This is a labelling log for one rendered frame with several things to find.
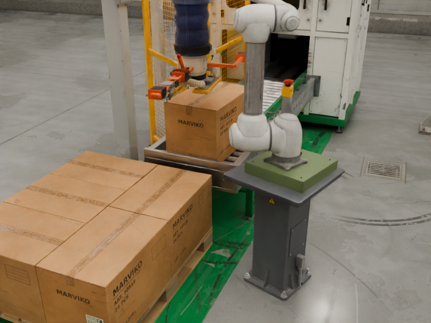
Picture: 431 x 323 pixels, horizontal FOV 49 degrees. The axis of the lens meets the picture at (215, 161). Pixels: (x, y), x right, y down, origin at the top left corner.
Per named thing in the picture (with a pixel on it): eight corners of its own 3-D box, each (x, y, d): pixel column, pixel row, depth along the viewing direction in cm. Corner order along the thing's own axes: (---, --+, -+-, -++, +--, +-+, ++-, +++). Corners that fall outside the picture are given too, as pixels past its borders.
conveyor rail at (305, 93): (309, 94, 512) (310, 77, 504) (313, 95, 511) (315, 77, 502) (231, 190, 320) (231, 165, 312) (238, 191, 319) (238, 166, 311)
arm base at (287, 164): (312, 160, 268) (313, 151, 265) (287, 172, 254) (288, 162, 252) (288, 150, 280) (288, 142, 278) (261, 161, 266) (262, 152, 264)
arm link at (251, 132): (270, 156, 254) (229, 156, 253) (265, 145, 269) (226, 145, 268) (279, 5, 225) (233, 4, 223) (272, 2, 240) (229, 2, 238)
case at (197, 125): (205, 127, 385) (204, 79, 367) (251, 136, 368) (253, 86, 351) (166, 156, 336) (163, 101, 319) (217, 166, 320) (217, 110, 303)
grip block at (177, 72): (174, 77, 284) (174, 68, 281) (190, 79, 282) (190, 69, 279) (170, 81, 277) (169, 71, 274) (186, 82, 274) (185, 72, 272)
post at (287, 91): (276, 205, 381) (284, 84, 338) (285, 207, 379) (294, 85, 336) (274, 209, 376) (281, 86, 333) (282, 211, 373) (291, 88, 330)
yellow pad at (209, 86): (206, 78, 319) (206, 71, 317) (221, 79, 317) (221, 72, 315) (192, 93, 289) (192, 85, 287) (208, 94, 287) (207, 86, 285)
